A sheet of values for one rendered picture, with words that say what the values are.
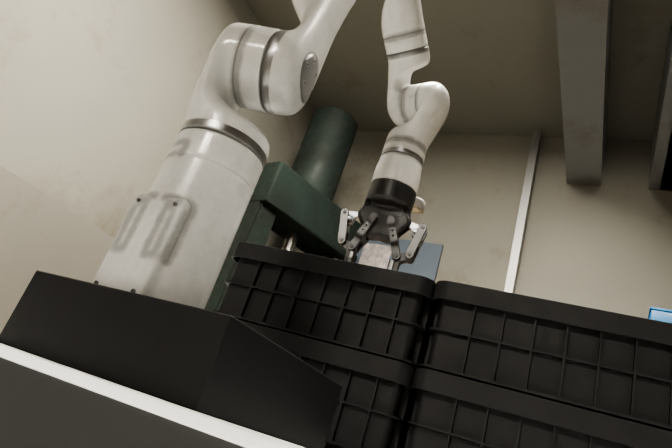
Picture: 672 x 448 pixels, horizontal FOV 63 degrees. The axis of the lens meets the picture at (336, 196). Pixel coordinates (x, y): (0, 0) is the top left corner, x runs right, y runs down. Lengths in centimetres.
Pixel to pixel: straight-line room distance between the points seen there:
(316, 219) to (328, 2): 261
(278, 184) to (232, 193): 252
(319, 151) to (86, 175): 137
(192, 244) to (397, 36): 54
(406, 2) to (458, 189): 303
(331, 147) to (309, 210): 46
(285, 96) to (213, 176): 12
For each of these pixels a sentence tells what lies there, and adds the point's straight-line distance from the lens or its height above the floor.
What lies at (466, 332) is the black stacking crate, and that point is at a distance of 68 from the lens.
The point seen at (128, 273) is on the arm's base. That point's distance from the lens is 50.
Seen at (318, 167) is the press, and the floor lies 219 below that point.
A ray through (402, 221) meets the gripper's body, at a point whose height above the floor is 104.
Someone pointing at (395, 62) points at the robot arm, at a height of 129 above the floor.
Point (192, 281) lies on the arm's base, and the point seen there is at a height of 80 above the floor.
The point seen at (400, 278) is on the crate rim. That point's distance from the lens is 70.
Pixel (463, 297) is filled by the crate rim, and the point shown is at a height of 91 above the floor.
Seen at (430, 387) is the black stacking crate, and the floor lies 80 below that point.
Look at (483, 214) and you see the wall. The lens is 375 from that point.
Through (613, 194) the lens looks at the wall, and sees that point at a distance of 377.
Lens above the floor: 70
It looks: 24 degrees up
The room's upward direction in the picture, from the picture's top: 19 degrees clockwise
